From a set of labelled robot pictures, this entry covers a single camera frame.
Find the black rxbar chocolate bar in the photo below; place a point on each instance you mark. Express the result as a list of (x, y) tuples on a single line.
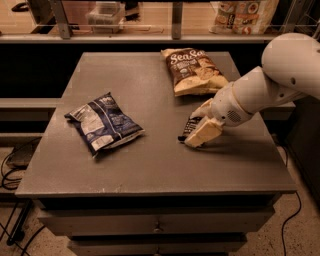
[(189, 127)]

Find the blue chip bag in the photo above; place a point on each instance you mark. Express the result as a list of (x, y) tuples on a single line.
[(102, 124)]

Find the colourful snack bag on shelf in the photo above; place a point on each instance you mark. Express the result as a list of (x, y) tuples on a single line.
[(244, 17)]

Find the clear plastic container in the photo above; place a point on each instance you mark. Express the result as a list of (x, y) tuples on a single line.
[(105, 18)]

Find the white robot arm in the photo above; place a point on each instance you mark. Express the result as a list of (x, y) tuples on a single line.
[(289, 70)]

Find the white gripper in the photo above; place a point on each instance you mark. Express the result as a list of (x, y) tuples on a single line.
[(227, 106)]

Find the grey drawer cabinet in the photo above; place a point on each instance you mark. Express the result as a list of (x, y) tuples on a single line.
[(153, 196)]

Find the metal shelf rail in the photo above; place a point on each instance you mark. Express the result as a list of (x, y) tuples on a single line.
[(152, 22)]

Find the brown sea salt chip bag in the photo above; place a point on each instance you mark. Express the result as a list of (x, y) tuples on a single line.
[(193, 72)]

